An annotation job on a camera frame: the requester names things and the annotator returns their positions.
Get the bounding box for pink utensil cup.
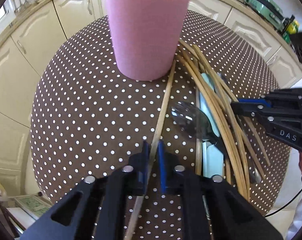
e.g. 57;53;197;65
105;0;190;81

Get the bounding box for wooden chopstick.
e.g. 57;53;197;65
179;39;238;102
179;44;250;199
175;54;249;200
124;60;176;240
192;44;272;167

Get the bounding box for green electric cooker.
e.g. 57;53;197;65
245;0;295;35

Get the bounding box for knife with teal sheath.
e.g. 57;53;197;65
195;72;225;178

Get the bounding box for lower cream cabinets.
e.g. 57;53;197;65
0;0;302;196

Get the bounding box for brown polka dot tablecloth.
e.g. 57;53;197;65
30;11;290;239

